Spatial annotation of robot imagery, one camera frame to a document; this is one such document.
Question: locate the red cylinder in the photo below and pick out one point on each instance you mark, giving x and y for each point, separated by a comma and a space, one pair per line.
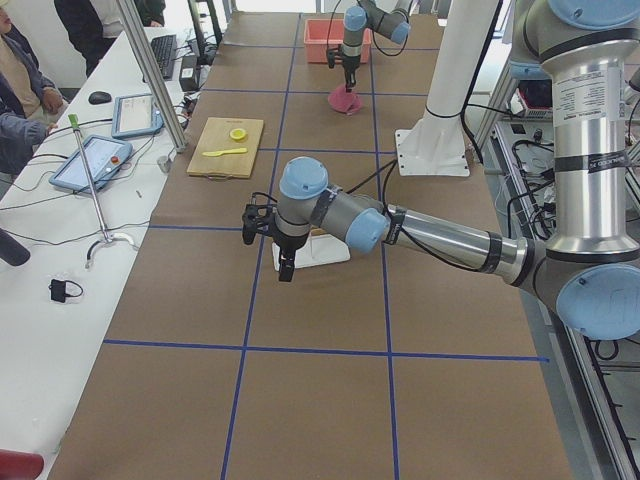
20, 465

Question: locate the white plastic rack tray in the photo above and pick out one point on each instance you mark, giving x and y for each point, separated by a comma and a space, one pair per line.
321, 249

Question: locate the black keyboard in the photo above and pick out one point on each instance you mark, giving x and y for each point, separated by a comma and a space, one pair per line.
164, 49

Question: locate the yellow lemon slices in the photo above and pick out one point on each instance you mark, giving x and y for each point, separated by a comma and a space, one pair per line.
238, 134

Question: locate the pink plastic bin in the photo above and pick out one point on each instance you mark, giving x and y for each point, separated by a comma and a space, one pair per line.
319, 35

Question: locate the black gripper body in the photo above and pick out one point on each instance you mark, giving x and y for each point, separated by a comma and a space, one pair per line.
288, 243
349, 64

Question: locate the blue teach pendant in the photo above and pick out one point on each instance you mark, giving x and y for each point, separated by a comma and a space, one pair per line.
135, 116
105, 156

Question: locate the pink grey-edged cleaning cloth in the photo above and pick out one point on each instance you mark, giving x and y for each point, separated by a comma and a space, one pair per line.
344, 101

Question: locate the aluminium frame post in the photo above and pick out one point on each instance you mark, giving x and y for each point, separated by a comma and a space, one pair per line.
145, 58

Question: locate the black computer mouse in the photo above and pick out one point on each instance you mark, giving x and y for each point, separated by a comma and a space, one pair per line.
99, 98

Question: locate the black power adapter box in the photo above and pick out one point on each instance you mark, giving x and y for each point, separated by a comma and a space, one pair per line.
189, 78

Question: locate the seated person beige shirt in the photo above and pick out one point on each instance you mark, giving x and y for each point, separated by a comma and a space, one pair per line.
31, 104

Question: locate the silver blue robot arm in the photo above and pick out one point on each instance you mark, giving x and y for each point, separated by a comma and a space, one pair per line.
366, 15

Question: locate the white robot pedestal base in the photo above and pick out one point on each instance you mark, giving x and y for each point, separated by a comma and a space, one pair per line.
435, 145

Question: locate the standing person dark clothes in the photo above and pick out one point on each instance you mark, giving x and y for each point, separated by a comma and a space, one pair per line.
92, 27

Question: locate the yellow plastic knife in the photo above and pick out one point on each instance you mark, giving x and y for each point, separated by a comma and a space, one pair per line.
218, 153

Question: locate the near blue teach pendant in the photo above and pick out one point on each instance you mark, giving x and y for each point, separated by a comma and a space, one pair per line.
105, 156

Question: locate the bamboo cutting board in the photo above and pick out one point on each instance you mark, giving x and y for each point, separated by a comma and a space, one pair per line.
215, 136

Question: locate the far blue teach pendant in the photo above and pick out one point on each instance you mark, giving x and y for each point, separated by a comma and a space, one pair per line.
135, 116

